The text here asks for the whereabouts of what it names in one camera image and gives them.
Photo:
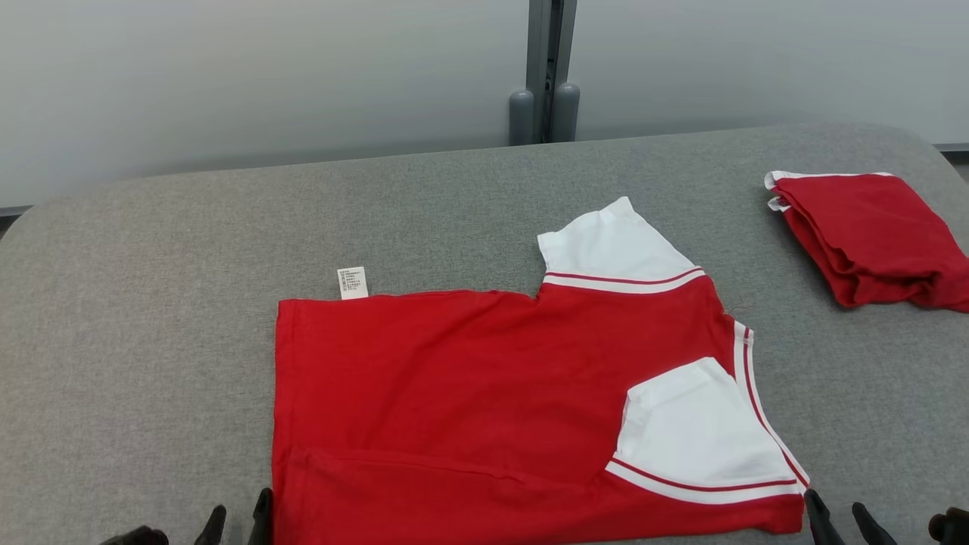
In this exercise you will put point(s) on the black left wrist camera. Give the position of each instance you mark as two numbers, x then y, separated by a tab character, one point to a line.
136	537

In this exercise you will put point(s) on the red and white shorts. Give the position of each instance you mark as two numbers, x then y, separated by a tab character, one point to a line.
878	235

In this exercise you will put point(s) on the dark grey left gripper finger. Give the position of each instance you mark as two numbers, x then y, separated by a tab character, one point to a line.
262	526
212	530

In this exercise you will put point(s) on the red and white t-shirt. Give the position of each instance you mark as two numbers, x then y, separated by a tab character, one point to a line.
454	393

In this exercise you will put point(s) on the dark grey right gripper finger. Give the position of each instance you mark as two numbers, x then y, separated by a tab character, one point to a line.
872	532
823	530

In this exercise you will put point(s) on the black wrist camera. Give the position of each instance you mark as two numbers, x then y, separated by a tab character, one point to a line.
136	537
952	528

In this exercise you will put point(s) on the grey metal partition post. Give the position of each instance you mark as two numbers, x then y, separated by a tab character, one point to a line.
545	68

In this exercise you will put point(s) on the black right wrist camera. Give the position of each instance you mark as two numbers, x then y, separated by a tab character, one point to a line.
952	528

